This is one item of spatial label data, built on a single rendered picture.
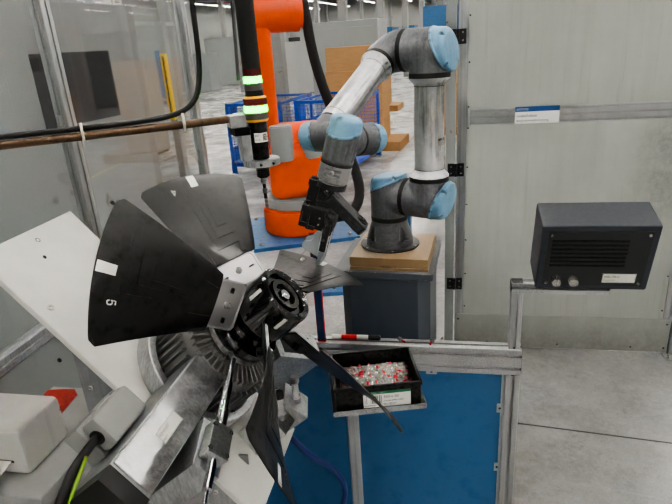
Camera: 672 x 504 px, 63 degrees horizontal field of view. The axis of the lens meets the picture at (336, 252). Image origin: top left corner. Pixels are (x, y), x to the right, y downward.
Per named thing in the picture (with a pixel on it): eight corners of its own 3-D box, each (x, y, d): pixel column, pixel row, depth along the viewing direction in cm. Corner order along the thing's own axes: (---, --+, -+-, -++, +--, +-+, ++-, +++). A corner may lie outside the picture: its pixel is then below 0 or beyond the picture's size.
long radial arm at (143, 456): (161, 382, 106) (198, 351, 101) (189, 409, 107) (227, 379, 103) (66, 499, 79) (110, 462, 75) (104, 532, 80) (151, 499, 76)
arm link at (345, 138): (373, 121, 123) (352, 121, 117) (361, 167, 128) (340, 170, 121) (345, 111, 127) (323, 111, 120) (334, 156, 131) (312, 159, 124)
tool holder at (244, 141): (239, 171, 101) (232, 117, 97) (229, 165, 107) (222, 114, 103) (285, 164, 104) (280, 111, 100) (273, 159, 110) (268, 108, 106)
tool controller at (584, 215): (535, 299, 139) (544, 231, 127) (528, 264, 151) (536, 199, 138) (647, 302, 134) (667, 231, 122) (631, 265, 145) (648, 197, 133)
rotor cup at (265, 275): (250, 374, 102) (298, 337, 97) (200, 315, 102) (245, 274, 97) (280, 343, 116) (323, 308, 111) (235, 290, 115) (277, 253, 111)
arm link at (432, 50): (414, 210, 177) (413, 27, 157) (458, 215, 168) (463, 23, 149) (396, 220, 167) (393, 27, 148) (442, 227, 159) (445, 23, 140)
